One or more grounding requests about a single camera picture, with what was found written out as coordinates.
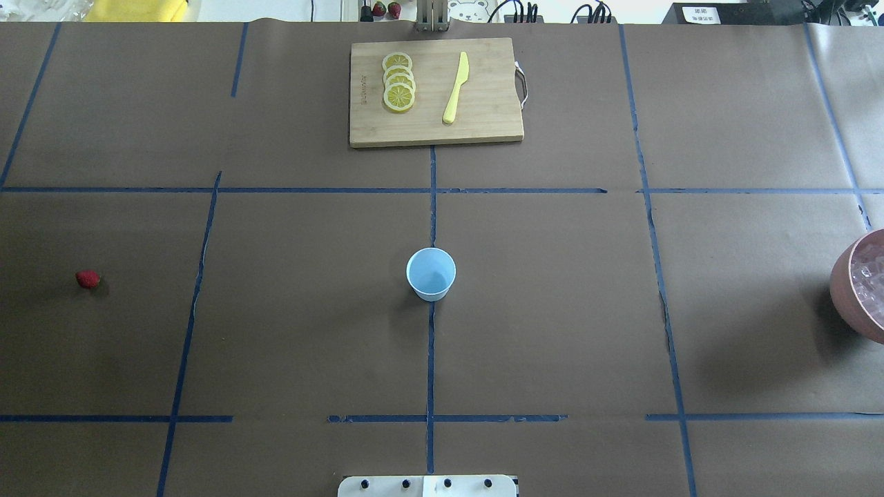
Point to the bamboo cutting board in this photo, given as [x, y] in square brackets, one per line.
[489, 109]

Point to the yellow cloth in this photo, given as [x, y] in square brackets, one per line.
[137, 11]

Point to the red strawberry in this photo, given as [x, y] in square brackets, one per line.
[88, 279]

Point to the yellow plastic knife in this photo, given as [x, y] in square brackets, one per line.
[462, 73]

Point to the light blue plastic cup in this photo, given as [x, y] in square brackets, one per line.
[431, 272]

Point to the lemon slice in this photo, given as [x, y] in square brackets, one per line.
[400, 83]
[397, 59]
[395, 69]
[399, 99]

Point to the metal stand bracket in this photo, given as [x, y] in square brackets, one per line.
[432, 16]

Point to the black box with label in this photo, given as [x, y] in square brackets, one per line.
[749, 13]

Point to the background strawberry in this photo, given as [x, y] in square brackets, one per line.
[394, 10]
[379, 9]

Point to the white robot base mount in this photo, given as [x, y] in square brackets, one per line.
[430, 485]

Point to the pink bowl of ice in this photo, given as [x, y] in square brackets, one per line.
[856, 286]

